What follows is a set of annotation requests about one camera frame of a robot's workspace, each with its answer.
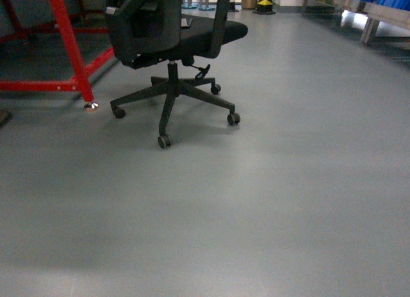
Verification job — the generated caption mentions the black office chair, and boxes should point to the black office chair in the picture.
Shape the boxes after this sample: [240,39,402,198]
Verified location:
[104,0,248,149]

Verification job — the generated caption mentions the yellow black striped bollard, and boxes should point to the yellow black striped bollard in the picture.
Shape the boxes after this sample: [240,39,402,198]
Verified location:
[253,0,275,15]

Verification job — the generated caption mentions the stainless steel roller rack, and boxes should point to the stainless steel roller rack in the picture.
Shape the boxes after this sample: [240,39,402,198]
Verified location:
[302,0,409,45]

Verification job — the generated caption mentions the red metal frame table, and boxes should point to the red metal frame table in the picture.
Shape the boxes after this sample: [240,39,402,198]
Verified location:
[1,0,113,112]

